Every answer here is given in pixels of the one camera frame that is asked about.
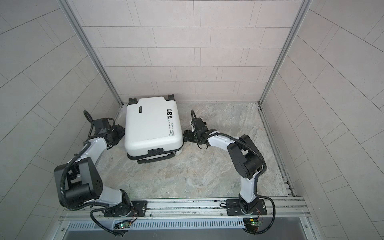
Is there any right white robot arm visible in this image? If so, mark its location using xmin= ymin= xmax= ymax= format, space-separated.
xmin=183 ymin=111 xmax=267 ymax=215

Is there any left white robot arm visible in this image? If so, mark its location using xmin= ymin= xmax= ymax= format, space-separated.
xmin=54 ymin=115 xmax=147 ymax=218

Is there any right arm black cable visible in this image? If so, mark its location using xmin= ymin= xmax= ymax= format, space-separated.
xmin=190 ymin=109 xmax=276 ymax=235

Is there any right green circuit board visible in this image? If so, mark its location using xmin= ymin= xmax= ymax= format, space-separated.
xmin=243 ymin=218 xmax=263 ymax=232

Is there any aluminium mounting rail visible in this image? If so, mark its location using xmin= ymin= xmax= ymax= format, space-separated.
xmin=58 ymin=196 xmax=311 ymax=221

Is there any green circuit board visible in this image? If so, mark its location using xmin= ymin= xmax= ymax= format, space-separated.
xmin=243 ymin=218 xmax=263 ymax=232
xmin=114 ymin=221 xmax=132 ymax=230

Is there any black suitcase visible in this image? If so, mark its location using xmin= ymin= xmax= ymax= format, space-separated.
xmin=125 ymin=94 xmax=184 ymax=164

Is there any left green circuit board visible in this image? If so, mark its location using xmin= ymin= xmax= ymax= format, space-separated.
xmin=114 ymin=221 xmax=132 ymax=230

